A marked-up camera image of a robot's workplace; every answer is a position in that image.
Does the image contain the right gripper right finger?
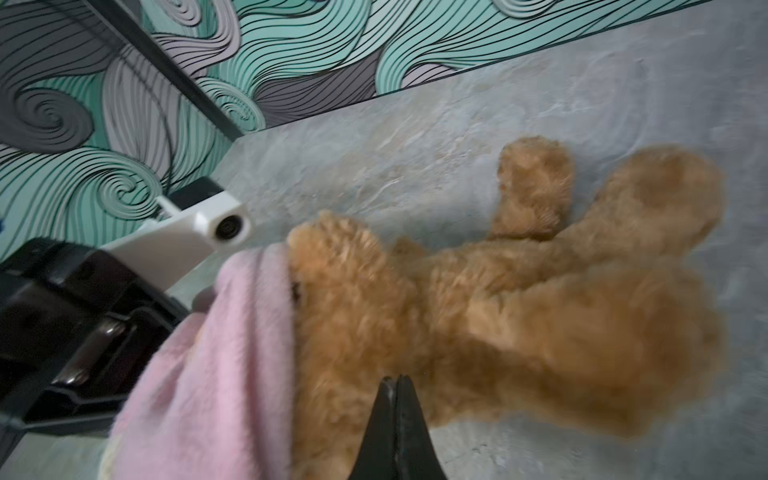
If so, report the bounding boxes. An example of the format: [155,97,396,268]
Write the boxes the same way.
[394,376,447,480]

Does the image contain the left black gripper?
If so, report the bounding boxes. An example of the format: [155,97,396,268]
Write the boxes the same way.
[1,238,189,460]

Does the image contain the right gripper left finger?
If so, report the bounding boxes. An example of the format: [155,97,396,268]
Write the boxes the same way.
[348,377,396,480]

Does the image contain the pink teddy hoodie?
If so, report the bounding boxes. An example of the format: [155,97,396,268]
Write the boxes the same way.
[99,244,295,479]

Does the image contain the brown teddy bear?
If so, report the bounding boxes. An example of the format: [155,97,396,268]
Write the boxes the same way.
[287,136,725,479]

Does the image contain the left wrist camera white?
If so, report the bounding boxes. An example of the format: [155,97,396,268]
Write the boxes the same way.
[103,177,253,291]

